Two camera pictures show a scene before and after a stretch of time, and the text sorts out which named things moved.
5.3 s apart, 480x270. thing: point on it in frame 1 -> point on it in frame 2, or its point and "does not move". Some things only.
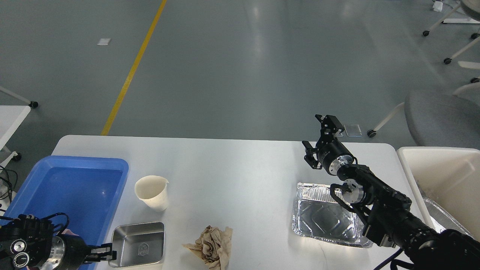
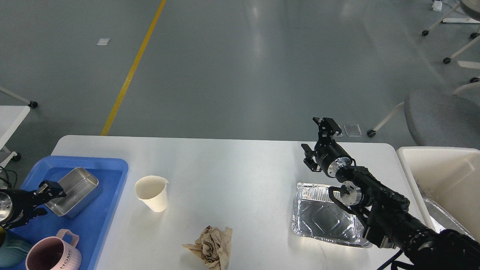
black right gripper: (331, 155) does not move
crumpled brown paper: (212, 247) does not move
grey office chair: (440, 119) does not move
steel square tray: (138, 244) -> (82, 188)
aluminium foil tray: (317, 214) does not move
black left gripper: (68, 252) -> (12, 205)
